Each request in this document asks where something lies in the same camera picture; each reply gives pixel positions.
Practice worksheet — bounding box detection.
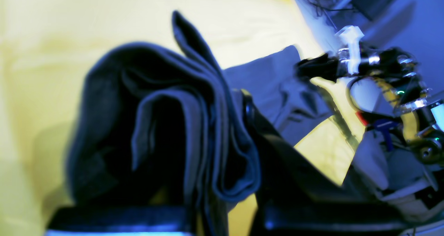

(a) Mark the yellow table cloth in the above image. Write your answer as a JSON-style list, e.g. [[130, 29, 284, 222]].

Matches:
[[0, 0, 340, 236]]

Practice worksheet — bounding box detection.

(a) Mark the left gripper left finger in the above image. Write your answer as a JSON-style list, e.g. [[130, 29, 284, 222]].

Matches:
[[45, 206, 195, 236]]

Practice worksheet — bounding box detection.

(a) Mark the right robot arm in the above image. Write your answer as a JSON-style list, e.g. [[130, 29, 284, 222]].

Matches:
[[295, 46, 443, 224]]

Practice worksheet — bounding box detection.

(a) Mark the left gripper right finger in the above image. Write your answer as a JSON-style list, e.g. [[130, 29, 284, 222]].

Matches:
[[239, 89, 411, 236]]

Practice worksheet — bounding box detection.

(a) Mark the grey-blue T-shirt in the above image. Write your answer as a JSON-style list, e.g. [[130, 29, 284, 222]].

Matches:
[[67, 11, 331, 236]]

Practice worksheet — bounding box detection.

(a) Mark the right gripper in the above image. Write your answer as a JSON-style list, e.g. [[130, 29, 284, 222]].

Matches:
[[295, 47, 417, 82]]

